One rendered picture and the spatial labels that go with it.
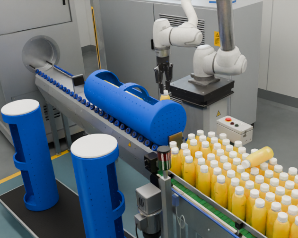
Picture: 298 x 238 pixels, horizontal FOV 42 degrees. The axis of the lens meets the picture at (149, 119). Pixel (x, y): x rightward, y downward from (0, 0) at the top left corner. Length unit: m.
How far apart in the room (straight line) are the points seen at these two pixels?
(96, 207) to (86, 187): 0.14
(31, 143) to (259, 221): 1.85
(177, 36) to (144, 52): 2.65
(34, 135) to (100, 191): 0.89
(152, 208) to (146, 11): 2.89
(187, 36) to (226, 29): 0.59
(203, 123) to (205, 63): 0.46
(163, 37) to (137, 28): 2.60
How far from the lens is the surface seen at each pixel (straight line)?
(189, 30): 2.15
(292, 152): 4.27
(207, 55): 2.85
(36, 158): 3.11
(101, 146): 2.30
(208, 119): 2.94
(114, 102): 2.58
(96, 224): 2.50
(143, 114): 2.32
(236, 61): 2.78
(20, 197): 3.60
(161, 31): 2.21
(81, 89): 3.43
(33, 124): 2.99
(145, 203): 2.16
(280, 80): 5.23
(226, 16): 2.65
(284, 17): 5.01
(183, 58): 4.35
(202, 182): 1.98
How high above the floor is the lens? 2.16
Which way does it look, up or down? 26 degrees down
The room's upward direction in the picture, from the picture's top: 4 degrees counter-clockwise
